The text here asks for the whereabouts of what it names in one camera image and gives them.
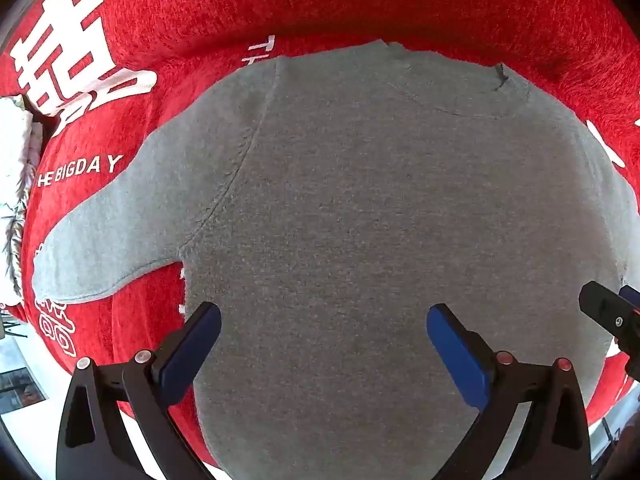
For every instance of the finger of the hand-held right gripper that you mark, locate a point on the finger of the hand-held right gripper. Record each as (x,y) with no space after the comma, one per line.
(631,294)
(607,310)

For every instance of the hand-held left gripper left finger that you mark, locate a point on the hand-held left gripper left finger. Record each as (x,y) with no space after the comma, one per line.
(192,350)

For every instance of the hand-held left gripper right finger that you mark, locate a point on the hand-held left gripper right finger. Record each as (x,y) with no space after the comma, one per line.
(457,355)

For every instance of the grey sweatshirt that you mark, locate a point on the grey sweatshirt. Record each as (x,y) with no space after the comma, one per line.
(360,195)

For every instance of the white patterned cloth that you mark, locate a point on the white patterned cloth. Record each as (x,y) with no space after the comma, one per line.
(12,160)

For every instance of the red printed blanket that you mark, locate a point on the red printed blanket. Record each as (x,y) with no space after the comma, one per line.
(150,35)

